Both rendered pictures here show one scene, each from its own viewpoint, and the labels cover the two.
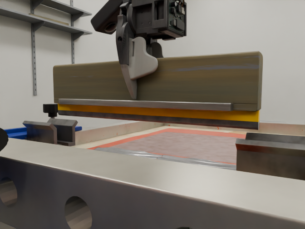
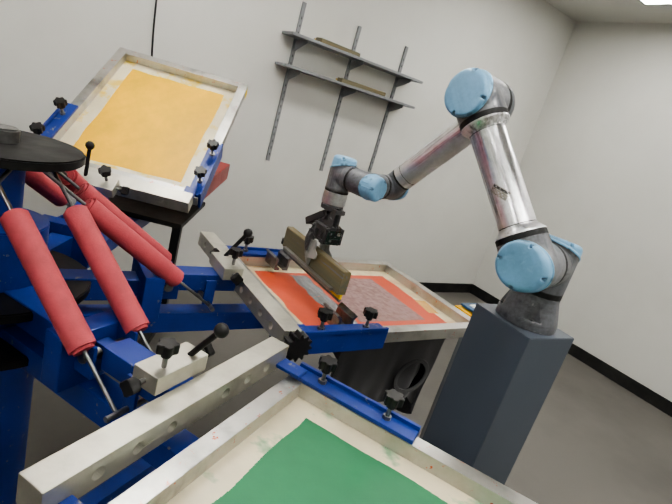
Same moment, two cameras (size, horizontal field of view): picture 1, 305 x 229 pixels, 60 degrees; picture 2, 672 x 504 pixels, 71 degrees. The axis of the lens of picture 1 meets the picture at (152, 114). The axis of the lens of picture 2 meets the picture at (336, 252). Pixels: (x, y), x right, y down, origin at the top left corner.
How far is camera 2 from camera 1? 1.17 m
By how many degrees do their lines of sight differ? 25
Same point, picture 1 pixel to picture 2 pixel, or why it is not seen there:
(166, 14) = (323, 239)
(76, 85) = (292, 243)
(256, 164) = not seen: hidden behind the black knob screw
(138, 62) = (311, 251)
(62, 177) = (250, 292)
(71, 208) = (250, 298)
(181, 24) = (335, 241)
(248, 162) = not seen: hidden behind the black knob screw
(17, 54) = (316, 121)
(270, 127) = (447, 310)
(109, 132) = not seen: hidden behind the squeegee
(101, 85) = (300, 250)
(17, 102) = (299, 174)
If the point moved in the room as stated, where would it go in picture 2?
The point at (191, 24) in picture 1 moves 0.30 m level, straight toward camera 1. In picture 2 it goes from (594, 113) to (591, 108)
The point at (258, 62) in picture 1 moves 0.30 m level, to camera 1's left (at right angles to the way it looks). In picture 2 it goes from (342, 276) to (260, 240)
